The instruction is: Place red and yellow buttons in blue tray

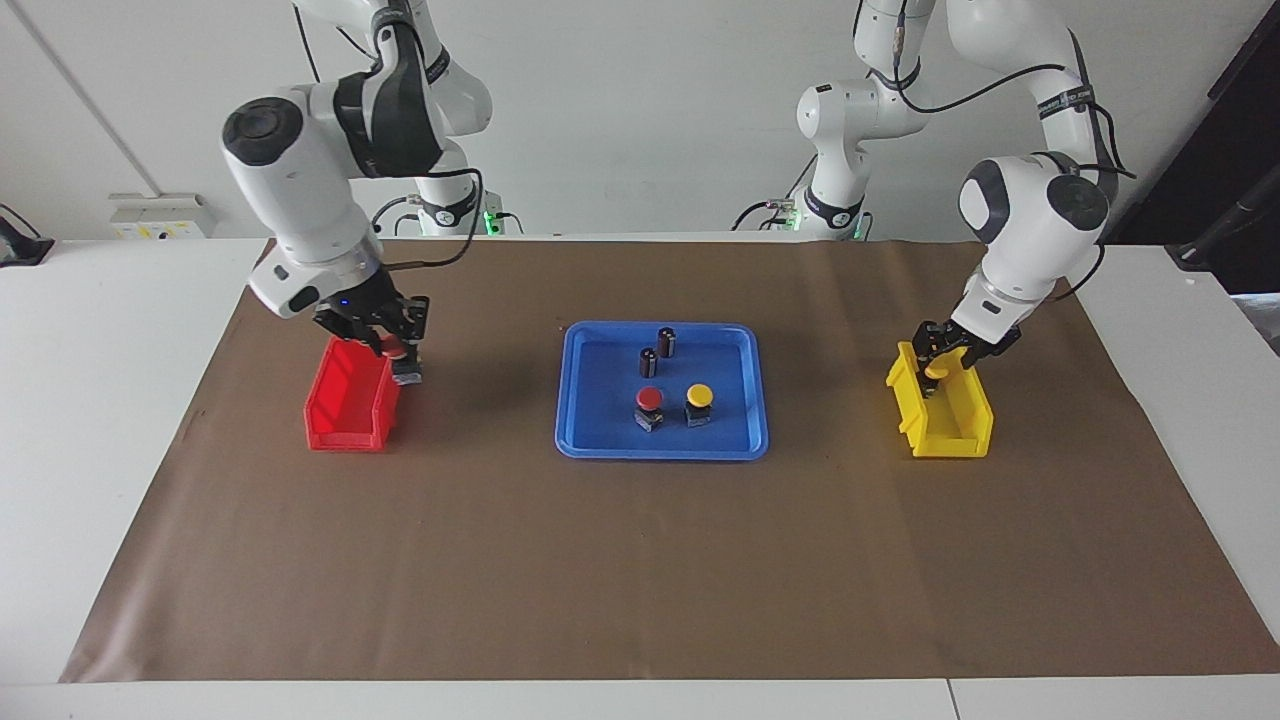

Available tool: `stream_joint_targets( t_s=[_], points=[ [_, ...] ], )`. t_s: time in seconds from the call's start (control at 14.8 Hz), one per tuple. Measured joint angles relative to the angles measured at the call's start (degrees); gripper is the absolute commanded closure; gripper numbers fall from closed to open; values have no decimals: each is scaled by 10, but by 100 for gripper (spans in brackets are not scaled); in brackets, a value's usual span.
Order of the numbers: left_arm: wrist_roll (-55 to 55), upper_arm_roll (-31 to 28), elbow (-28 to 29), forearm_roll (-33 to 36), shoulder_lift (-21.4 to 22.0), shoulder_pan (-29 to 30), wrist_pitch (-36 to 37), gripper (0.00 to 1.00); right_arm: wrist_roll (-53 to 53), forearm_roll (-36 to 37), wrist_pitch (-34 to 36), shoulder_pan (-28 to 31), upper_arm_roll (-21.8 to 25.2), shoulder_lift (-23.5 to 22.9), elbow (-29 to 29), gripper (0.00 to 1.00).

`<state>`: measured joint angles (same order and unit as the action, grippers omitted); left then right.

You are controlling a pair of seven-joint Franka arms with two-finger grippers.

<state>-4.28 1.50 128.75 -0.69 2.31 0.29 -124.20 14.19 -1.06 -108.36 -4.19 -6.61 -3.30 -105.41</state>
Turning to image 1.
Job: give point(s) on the black cylindrical capacitor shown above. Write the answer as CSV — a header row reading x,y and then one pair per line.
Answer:
x,y
648,363
667,342

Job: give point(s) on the blue plastic tray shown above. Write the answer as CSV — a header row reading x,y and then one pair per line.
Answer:
x,y
600,425

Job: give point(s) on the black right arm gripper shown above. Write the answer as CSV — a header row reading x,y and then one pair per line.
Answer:
x,y
370,310

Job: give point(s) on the red plastic bin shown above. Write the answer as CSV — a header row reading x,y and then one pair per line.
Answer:
x,y
345,438

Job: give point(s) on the red push button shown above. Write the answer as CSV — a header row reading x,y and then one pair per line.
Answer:
x,y
397,350
649,398

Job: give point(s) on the white wall socket box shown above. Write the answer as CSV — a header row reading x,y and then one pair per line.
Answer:
x,y
160,215

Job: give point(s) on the brown paper table mat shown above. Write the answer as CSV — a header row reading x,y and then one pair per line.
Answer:
x,y
640,560

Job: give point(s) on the yellow plastic bin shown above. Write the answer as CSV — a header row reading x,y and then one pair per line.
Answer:
x,y
955,447

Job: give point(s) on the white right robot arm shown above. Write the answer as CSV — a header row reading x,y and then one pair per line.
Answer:
x,y
300,200

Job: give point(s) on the yellow push button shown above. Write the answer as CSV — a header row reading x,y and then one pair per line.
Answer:
x,y
699,394
937,371

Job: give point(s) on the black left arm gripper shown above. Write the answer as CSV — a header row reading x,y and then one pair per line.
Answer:
x,y
975,338

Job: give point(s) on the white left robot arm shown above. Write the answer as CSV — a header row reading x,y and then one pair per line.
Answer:
x,y
1030,230

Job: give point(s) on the black stand bar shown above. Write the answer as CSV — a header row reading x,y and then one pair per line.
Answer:
x,y
1225,225

